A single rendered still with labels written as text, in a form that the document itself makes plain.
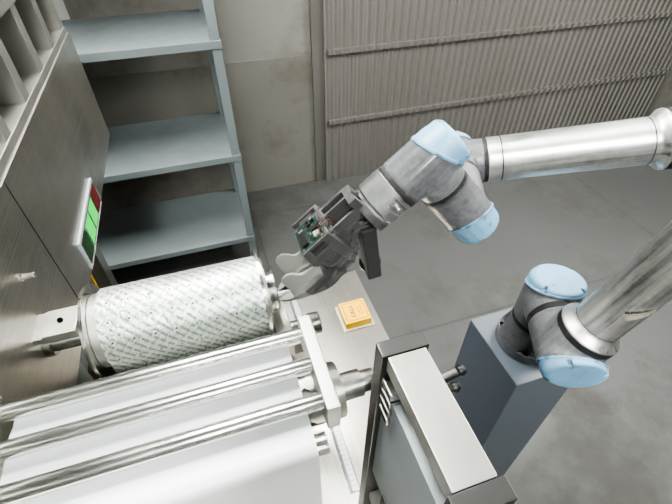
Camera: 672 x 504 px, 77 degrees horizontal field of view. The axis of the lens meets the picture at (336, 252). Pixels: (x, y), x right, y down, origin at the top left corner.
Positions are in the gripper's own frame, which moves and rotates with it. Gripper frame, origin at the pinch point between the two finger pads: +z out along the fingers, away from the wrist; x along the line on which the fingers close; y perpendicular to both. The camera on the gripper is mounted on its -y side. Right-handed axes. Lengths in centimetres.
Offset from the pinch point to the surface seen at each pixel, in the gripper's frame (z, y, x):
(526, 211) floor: -64, -217, -132
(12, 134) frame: 16, 39, -29
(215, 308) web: 6.6, 10.1, 2.8
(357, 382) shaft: -8.4, 5.1, 23.7
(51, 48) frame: 16, 39, -72
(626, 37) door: -204, -233, -211
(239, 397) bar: -4.5, 19.8, 26.5
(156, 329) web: 13.8, 15.0, 3.4
